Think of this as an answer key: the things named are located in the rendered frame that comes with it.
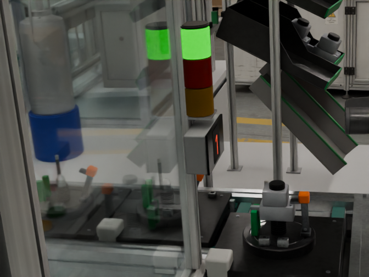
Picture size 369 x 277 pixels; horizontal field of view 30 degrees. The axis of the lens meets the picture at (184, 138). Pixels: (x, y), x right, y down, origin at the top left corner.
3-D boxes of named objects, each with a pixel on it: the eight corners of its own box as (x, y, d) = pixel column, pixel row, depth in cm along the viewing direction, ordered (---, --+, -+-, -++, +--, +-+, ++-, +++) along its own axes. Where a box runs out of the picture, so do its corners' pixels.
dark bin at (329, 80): (337, 76, 163) (351, 49, 159) (324, 92, 152) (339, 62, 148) (235, 25, 170) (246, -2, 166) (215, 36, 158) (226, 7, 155)
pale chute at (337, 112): (347, 134, 183) (359, 124, 180) (336, 152, 172) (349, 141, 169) (274, 59, 184) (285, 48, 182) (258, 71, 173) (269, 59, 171)
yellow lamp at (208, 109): (217, 109, 120) (215, 81, 119) (211, 117, 116) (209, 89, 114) (189, 108, 122) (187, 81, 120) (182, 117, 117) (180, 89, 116)
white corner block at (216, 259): (234, 267, 130) (233, 248, 128) (229, 280, 126) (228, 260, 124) (210, 266, 131) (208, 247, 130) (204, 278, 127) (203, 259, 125)
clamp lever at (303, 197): (311, 227, 132) (309, 190, 130) (310, 232, 130) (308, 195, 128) (292, 226, 133) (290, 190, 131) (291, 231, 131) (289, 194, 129)
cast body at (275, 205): (295, 212, 133) (295, 178, 131) (293, 222, 129) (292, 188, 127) (252, 210, 135) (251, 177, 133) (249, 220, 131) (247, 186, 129)
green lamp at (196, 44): (213, 52, 117) (212, 23, 116) (207, 59, 113) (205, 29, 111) (185, 53, 118) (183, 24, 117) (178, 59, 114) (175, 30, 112)
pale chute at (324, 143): (345, 155, 169) (358, 144, 167) (333, 175, 158) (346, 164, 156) (266, 73, 171) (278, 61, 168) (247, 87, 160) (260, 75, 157)
